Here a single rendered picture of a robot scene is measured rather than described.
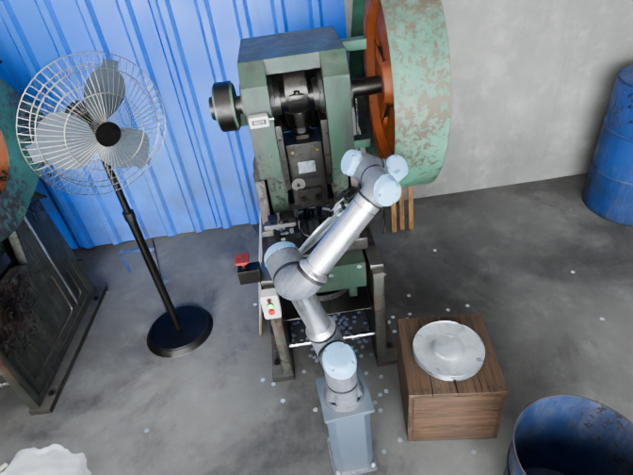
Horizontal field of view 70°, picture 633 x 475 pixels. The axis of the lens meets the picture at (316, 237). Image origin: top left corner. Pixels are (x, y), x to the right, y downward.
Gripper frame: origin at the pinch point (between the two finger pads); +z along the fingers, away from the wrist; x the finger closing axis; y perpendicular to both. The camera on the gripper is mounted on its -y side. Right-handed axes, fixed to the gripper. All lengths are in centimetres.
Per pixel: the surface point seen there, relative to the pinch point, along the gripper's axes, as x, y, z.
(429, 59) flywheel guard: -17, -23, -50
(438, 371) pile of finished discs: 76, 0, 19
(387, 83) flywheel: -23, -41, -22
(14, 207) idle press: -94, 51, 101
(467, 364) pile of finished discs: 82, -8, 12
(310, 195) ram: -11.0, -16.5, 24.2
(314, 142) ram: -25.5, -21.6, 7.5
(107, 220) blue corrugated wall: -96, -18, 208
